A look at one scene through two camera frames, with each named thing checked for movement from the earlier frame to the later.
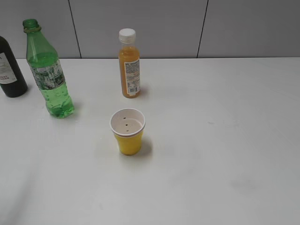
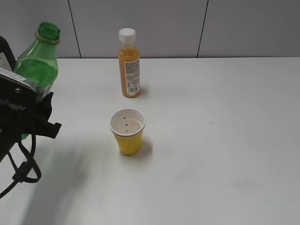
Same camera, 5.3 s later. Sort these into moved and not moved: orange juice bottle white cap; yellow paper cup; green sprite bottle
Moved: green sprite bottle
Not moved: yellow paper cup; orange juice bottle white cap
